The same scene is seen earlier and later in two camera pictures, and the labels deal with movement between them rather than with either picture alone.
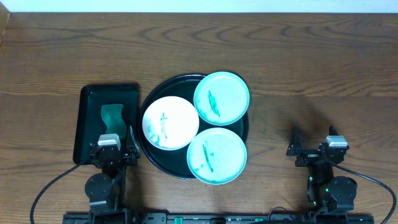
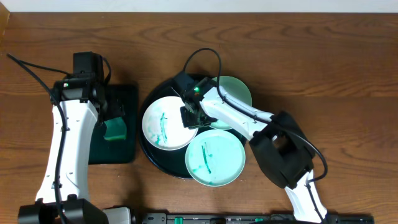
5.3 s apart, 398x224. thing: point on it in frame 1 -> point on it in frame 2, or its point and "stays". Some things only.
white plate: [170, 123] stays
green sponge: [112, 116] stays
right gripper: [296, 145] -> [189, 123]
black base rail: [217, 218] stays
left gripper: [113, 154] -> [112, 109]
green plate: [216, 156] stays
